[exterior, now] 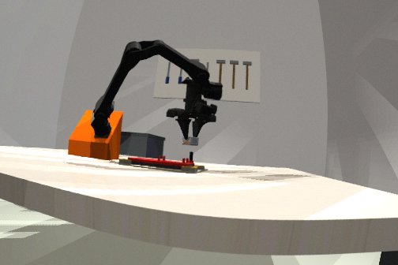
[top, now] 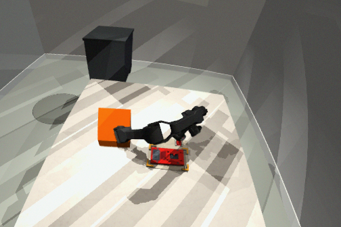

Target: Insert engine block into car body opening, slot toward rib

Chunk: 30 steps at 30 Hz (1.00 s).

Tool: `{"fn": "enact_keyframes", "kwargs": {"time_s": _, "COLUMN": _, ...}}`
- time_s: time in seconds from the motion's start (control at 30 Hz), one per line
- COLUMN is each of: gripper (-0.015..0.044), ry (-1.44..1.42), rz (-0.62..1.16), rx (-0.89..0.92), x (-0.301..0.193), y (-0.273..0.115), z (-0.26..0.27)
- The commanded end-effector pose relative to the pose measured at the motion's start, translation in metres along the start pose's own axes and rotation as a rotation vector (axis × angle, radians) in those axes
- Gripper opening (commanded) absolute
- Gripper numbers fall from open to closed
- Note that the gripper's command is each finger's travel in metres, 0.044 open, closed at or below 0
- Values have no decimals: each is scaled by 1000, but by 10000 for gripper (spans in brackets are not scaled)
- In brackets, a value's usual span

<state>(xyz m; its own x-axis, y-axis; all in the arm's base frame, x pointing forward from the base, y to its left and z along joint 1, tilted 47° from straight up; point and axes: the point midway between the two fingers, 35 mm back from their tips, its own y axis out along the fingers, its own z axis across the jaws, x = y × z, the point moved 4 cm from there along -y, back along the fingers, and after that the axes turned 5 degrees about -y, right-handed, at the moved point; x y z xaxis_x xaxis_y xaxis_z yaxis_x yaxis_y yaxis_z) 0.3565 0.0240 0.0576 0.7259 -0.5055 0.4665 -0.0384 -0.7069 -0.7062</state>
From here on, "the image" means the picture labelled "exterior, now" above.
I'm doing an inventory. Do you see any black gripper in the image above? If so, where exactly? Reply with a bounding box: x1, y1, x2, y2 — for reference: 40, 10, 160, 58
167, 95, 216, 140

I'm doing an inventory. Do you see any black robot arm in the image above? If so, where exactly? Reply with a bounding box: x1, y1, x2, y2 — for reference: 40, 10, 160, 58
91, 39, 223, 138

